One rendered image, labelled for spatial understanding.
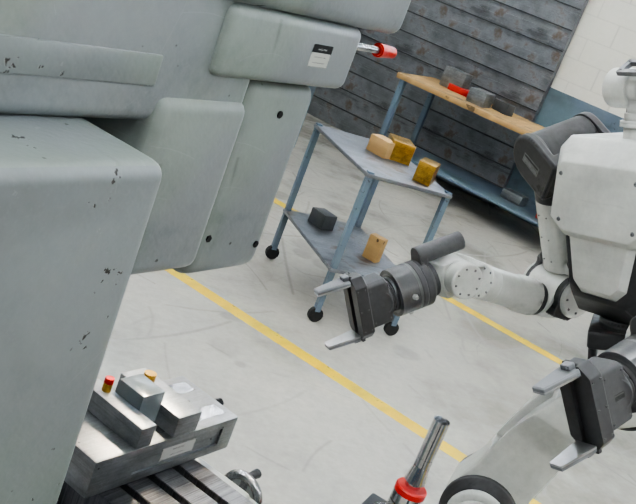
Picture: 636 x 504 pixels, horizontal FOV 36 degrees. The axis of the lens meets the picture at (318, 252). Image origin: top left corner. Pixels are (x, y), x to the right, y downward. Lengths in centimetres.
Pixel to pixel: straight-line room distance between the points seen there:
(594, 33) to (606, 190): 756
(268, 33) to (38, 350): 53
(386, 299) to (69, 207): 82
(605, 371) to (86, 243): 66
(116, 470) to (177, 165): 56
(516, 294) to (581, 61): 736
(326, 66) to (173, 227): 34
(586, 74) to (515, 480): 749
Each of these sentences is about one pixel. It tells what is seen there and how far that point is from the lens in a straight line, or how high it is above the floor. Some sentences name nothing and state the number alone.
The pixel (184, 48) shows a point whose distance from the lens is 124.
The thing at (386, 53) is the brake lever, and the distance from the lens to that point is 164.
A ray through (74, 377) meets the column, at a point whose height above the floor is 129.
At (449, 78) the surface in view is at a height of 97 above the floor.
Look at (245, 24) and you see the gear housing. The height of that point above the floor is 171.
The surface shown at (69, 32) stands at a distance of 110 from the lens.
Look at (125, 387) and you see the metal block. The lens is 168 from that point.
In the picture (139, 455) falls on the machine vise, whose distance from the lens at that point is 166.
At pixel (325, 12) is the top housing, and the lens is 142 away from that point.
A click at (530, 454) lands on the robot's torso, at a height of 115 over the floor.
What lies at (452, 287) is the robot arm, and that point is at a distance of 174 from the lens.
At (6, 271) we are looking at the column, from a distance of 101.
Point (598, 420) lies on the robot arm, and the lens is 129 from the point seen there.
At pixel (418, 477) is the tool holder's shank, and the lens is 142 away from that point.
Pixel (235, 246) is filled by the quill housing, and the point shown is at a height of 136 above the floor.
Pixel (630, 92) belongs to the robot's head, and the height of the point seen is 178.
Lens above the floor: 186
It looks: 18 degrees down
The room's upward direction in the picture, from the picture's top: 21 degrees clockwise
